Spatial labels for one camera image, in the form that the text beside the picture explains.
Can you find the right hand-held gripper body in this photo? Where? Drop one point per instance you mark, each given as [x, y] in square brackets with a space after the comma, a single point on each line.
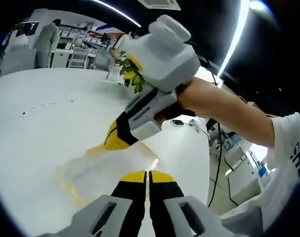
[167, 56]

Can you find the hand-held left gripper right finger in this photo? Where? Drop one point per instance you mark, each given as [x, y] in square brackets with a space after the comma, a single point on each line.
[186, 212]

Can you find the small black monitor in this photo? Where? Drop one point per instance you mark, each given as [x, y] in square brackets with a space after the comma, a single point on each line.
[30, 27]

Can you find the person's white t-shirt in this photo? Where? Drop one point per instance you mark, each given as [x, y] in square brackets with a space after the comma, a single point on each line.
[285, 177]

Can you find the green potted plant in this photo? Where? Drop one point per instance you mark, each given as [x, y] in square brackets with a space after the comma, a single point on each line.
[132, 74]

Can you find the ceiling air conditioner vent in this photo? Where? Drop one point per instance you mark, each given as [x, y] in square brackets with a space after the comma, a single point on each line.
[162, 3]

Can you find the small black device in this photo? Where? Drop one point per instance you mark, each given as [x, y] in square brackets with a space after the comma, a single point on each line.
[178, 122]

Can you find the white cabinet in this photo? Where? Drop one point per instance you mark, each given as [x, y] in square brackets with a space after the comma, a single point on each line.
[243, 175]

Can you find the white office chair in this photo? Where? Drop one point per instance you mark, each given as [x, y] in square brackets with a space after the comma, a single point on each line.
[79, 57]

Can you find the long curved ceiling light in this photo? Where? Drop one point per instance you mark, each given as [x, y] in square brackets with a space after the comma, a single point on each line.
[120, 11]

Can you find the straight ceiling light strip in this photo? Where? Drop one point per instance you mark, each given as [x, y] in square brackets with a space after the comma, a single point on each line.
[235, 42]

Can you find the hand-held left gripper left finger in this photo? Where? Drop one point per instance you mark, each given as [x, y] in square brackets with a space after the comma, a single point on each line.
[107, 212]

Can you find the clear plastic box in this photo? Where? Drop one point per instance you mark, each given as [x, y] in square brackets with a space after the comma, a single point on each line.
[98, 165]

